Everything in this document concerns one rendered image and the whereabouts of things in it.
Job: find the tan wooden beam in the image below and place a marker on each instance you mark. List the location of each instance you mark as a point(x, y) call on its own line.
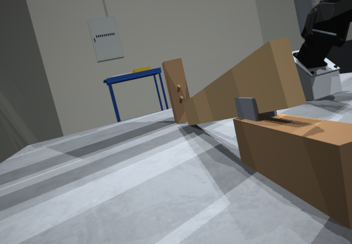
point(269, 75)

